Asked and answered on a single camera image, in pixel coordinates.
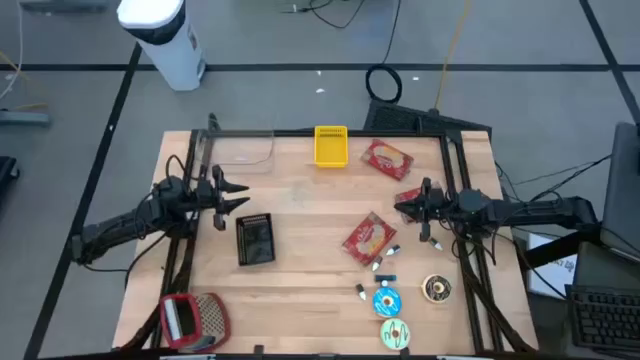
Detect yellow hanging cable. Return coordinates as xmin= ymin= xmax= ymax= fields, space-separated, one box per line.
xmin=433 ymin=0 xmax=474 ymax=112

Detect black plastic basket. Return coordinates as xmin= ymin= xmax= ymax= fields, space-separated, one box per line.
xmin=235 ymin=212 xmax=277 ymax=267

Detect chocolate frosted donut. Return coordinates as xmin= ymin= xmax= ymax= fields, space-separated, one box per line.
xmin=421 ymin=273 xmax=454 ymax=305

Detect yellow plastic basket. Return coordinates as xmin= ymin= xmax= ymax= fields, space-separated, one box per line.
xmin=313 ymin=125 xmax=349 ymax=169

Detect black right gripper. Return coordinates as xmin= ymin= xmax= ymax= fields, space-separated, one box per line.
xmin=394 ymin=177 xmax=454 ymax=242

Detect white trash can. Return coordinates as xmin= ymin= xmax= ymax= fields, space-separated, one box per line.
xmin=116 ymin=0 xmax=207 ymax=93

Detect white paper sheet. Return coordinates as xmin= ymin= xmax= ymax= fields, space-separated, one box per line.
xmin=527 ymin=232 xmax=579 ymax=301

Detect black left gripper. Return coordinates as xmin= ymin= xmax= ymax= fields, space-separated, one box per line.
xmin=194 ymin=164 xmax=251 ymax=232

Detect grey floor base plate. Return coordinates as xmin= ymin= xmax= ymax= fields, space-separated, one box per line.
xmin=0 ymin=109 xmax=51 ymax=127

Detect red box grater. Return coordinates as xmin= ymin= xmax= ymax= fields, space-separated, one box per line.
xmin=158 ymin=292 xmax=232 ymax=351

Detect mint green frosted donut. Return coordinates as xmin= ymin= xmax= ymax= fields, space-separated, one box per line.
xmin=379 ymin=317 xmax=412 ymax=351

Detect clear plastic container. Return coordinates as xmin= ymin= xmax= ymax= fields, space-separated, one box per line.
xmin=202 ymin=130 xmax=276 ymax=175

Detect black floor equipment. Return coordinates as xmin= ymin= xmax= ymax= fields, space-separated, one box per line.
xmin=0 ymin=155 xmax=21 ymax=201

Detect black keyboard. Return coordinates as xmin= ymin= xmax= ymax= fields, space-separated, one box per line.
xmin=567 ymin=284 xmax=640 ymax=352

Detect black coiled cable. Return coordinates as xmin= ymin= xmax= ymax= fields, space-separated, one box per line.
xmin=364 ymin=0 xmax=404 ymax=105

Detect blue frosted donut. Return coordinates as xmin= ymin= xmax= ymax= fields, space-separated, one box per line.
xmin=372 ymin=286 xmax=403 ymax=319

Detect red snack packet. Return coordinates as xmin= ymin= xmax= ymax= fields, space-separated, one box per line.
xmin=341 ymin=211 xmax=398 ymax=267
xmin=394 ymin=185 xmax=444 ymax=206
xmin=360 ymin=138 xmax=415 ymax=182

